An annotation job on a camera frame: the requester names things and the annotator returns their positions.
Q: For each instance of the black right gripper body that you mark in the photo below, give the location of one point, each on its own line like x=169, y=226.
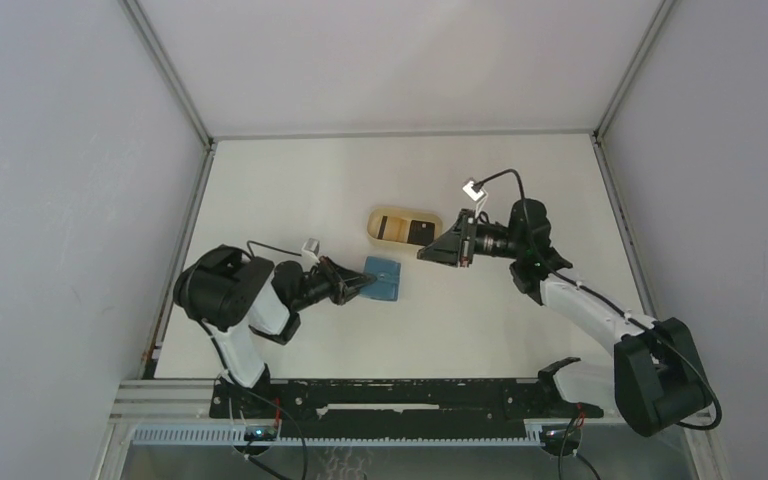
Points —
x=483, y=239

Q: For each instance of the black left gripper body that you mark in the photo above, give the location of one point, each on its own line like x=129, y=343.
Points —
x=315, y=288

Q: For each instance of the blue leather card holder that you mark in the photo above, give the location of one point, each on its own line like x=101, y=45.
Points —
x=387, y=275

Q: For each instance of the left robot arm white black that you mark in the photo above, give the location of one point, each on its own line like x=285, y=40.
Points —
x=234, y=296

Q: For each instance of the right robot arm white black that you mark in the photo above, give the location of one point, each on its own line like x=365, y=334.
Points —
x=657, y=379

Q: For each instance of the black VIP card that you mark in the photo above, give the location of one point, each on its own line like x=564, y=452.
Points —
x=421, y=233

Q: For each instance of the beige oval plastic tray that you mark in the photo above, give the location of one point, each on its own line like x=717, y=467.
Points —
x=377, y=213

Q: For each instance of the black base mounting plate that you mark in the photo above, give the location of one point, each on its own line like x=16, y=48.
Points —
x=507, y=398

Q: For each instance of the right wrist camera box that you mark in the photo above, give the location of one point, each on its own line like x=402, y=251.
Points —
x=474, y=190

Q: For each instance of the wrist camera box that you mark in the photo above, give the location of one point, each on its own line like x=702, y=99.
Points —
x=311, y=248
x=474, y=190

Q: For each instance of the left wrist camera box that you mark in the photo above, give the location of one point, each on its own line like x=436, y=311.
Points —
x=311, y=248

